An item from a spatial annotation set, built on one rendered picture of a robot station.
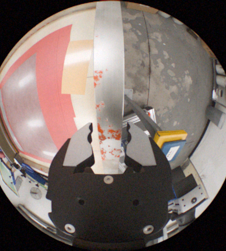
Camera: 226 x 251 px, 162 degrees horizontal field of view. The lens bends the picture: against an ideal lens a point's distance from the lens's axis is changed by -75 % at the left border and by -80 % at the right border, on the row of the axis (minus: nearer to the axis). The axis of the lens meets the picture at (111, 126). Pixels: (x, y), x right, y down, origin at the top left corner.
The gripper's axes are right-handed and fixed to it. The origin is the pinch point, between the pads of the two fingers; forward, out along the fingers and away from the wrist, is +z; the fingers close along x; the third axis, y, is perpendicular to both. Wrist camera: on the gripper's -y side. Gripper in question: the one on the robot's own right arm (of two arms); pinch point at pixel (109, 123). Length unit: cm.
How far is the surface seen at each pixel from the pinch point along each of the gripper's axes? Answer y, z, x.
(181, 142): 7.4, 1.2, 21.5
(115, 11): -18.9, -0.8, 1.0
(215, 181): 158, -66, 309
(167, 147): 8.2, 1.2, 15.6
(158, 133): 5.6, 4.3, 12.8
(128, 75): -17, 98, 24
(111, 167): 11.6, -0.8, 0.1
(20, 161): 24, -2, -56
